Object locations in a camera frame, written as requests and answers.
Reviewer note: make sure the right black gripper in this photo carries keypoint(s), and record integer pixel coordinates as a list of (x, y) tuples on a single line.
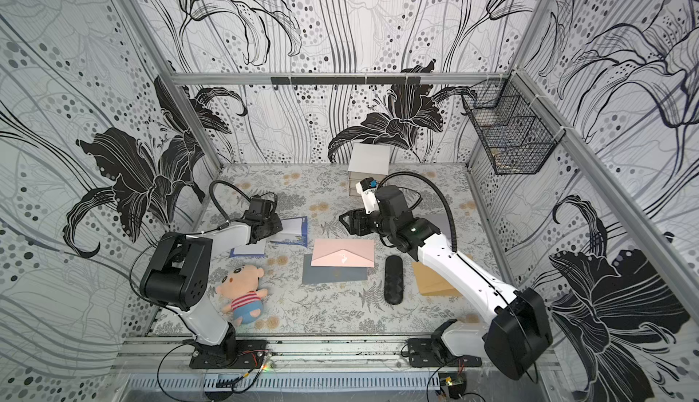
[(367, 222)]

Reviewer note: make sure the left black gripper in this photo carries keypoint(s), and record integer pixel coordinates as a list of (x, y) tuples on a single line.
[(277, 226)]

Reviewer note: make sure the pink envelope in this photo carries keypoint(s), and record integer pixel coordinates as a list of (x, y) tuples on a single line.
[(343, 253)]

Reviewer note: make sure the tan kraft envelope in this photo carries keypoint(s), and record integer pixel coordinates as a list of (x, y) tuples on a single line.
[(430, 283)]

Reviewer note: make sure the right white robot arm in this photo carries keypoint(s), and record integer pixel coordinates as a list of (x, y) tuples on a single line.
[(514, 330)]

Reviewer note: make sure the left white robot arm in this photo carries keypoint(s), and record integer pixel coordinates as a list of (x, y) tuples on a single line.
[(177, 276)]

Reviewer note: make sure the dark grey envelope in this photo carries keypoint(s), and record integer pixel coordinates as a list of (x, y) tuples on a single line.
[(323, 275)]

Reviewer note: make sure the black remote control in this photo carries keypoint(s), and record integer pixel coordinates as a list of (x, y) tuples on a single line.
[(393, 280)]

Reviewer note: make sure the white mini drawer box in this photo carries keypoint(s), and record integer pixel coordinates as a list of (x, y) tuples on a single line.
[(367, 160)]

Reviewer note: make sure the pig plush toy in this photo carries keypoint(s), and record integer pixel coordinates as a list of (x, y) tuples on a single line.
[(243, 296)]

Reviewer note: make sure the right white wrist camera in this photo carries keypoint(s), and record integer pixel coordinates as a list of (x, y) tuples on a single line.
[(367, 189)]

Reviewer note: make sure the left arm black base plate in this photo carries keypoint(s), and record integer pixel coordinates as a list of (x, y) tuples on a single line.
[(243, 354)]

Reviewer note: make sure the black wall bar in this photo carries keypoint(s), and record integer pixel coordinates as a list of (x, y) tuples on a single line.
[(338, 80)]

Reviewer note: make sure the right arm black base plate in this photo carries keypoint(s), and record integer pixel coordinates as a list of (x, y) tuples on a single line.
[(452, 343)]

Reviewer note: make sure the black wire basket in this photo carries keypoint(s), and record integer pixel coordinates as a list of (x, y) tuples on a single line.
[(511, 132)]

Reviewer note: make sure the white slotted cable duct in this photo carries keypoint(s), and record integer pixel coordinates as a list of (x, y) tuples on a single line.
[(288, 382)]

